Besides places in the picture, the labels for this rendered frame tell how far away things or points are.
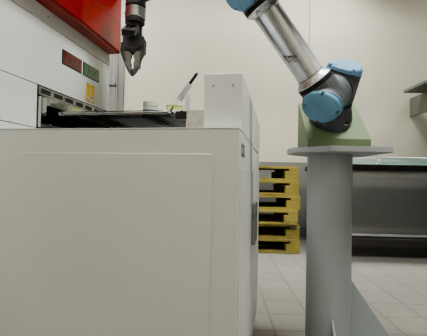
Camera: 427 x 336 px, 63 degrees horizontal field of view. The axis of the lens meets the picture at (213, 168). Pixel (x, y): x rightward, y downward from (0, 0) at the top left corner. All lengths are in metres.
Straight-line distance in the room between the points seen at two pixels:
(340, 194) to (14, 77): 1.08
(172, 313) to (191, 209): 0.24
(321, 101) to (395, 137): 3.72
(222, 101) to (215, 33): 3.80
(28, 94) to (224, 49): 3.61
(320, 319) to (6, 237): 1.03
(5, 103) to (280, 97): 3.71
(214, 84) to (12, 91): 0.56
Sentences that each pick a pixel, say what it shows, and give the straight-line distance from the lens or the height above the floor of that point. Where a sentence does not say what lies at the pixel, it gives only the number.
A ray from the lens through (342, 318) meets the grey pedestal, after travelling 1.40.
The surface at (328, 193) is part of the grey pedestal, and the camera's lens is 1.30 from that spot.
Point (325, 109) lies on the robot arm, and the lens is 1.14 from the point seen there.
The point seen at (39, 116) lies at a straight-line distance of 1.18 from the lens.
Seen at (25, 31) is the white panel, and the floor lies 1.11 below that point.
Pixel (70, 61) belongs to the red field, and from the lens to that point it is 1.36.
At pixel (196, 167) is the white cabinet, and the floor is 0.73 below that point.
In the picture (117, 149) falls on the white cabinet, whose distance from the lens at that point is 0.86.
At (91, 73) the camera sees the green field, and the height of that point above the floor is 1.10.
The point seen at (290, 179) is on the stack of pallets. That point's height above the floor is 0.70.
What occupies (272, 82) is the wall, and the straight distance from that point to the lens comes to 4.49.
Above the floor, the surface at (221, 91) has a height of 0.92.
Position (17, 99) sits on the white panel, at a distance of 1.12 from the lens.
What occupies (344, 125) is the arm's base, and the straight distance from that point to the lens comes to 1.34.
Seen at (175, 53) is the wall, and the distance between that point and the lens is 4.58.
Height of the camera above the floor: 0.71
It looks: 1 degrees up
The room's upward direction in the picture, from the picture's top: 1 degrees clockwise
